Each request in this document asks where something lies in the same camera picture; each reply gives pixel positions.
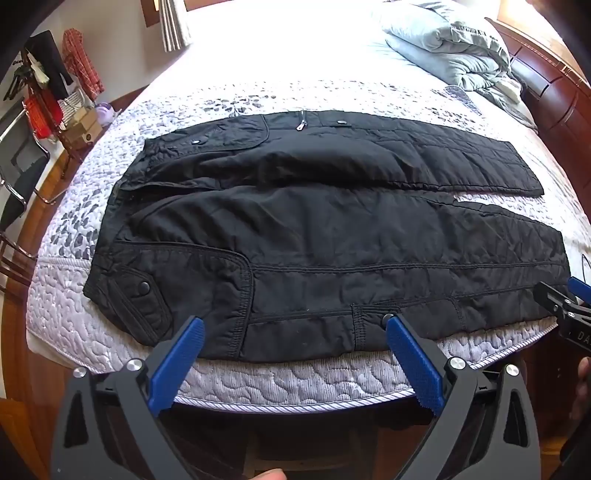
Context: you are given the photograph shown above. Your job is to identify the black quilted pants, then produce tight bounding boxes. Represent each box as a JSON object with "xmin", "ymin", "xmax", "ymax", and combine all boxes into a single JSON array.
[{"xmin": 84, "ymin": 111, "xmax": 570, "ymax": 363}]

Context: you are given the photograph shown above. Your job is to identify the person's right hand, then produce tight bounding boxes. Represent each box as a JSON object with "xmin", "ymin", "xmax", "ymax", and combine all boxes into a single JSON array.
[{"xmin": 569, "ymin": 356, "xmax": 590, "ymax": 432}]

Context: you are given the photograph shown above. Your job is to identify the person's left hand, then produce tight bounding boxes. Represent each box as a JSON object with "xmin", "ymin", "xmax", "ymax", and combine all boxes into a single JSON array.
[{"xmin": 252, "ymin": 468, "xmax": 287, "ymax": 480}]

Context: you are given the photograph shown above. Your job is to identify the dark wooden headboard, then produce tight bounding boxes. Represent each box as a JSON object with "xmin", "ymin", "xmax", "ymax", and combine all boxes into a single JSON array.
[{"xmin": 484, "ymin": 17, "xmax": 591, "ymax": 186}]

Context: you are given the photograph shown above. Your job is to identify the cardboard boxes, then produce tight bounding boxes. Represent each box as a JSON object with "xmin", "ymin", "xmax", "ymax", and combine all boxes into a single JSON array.
[{"xmin": 63, "ymin": 107, "xmax": 102, "ymax": 150}]

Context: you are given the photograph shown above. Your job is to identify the folded grey duvet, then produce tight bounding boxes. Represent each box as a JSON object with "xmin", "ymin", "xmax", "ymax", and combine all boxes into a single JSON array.
[{"xmin": 385, "ymin": 1, "xmax": 537, "ymax": 130}]

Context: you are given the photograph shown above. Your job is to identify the red checked garment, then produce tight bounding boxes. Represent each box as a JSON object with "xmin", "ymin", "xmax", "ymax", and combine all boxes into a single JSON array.
[{"xmin": 62, "ymin": 28, "xmax": 105, "ymax": 102}]

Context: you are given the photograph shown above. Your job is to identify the wooden coat rack with clothes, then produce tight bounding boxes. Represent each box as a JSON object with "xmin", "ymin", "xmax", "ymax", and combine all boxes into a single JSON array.
[{"xmin": 5, "ymin": 30, "xmax": 95, "ymax": 161}]

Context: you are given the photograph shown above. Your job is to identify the grey patterned quilted bedspread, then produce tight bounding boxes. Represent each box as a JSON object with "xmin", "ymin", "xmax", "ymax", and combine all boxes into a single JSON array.
[{"xmin": 26, "ymin": 1, "xmax": 590, "ymax": 413}]

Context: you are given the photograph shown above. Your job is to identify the white pleated curtain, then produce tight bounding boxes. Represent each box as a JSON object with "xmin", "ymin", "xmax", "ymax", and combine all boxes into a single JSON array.
[{"xmin": 158, "ymin": 0, "xmax": 191, "ymax": 52}]

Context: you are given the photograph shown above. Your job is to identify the black metal frame chair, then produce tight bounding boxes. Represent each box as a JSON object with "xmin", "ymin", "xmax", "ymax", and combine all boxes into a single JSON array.
[{"xmin": 1, "ymin": 103, "xmax": 50, "ymax": 232}]

